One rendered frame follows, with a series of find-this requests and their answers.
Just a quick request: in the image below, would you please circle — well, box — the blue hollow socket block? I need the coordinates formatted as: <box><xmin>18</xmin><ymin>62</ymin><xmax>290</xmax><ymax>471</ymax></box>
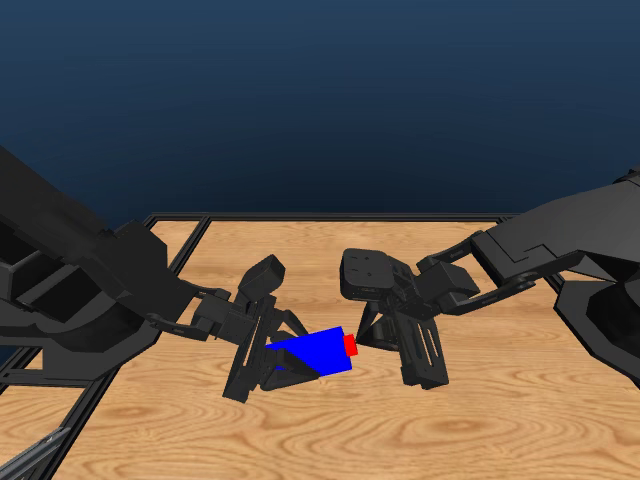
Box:
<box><xmin>263</xmin><ymin>326</ymin><xmax>354</xmax><ymax>378</ymax></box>

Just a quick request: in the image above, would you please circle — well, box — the grey aluminium strut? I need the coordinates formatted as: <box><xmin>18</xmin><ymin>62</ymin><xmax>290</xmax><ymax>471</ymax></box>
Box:
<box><xmin>0</xmin><ymin>426</ymin><xmax>72</xmax><ymax>480</ymax></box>

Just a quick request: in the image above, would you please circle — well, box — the black table frame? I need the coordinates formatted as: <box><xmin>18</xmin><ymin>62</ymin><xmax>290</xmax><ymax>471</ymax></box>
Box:
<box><xmin>0</xmin><ymin>212</ymin><xmax>569</xmax><ymax>480</ymax></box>

